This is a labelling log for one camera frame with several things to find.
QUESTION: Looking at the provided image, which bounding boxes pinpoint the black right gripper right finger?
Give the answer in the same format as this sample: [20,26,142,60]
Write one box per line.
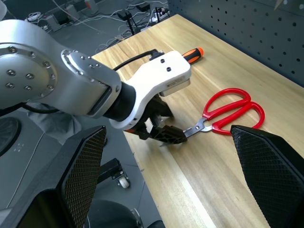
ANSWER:
[230,125,304,228]

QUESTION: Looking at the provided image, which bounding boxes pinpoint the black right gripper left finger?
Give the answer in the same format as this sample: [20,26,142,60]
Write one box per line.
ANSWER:
[0,125,107,228]

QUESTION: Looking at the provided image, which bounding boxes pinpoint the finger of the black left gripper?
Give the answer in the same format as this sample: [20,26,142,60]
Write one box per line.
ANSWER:
[151,125,189,145]
[147,94,176,119]

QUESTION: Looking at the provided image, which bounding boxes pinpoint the dark grey pegboard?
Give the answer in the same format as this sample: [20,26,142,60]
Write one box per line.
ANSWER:
[167,0,304,87]

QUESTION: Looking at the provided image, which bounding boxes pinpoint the black cart leg with caster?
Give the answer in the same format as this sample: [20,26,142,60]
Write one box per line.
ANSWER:
[96,157,131,189]

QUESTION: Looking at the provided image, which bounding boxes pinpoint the black round stool base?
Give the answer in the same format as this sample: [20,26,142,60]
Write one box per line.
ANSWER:
[86,199,144,228]

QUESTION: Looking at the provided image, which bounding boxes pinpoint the orange and black screwdriver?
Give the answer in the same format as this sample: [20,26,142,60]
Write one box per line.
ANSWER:
[181,47,204,64]

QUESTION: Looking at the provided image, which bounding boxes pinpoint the black tripod stand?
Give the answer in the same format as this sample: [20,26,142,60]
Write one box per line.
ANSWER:
[117,10,143,34]

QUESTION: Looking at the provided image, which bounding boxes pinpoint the white power strip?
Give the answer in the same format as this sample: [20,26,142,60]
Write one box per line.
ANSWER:
[151,7,170,24]

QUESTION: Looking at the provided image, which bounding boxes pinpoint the grey box on floor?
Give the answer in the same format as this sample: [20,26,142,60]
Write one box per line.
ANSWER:
[45,13,64,33]

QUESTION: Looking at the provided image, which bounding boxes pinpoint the tan pointed object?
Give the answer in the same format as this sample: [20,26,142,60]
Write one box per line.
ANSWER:
[273,0,290,11]

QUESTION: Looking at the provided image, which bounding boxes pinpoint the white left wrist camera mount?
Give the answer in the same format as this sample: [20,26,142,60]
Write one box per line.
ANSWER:
[108,50,192,130]

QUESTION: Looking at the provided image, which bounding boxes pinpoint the red handled scissors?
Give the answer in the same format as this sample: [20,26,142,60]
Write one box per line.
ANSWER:
[182,87,266,139]

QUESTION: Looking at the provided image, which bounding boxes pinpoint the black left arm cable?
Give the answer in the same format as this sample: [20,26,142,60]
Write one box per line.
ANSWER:
[0,48,165,117]

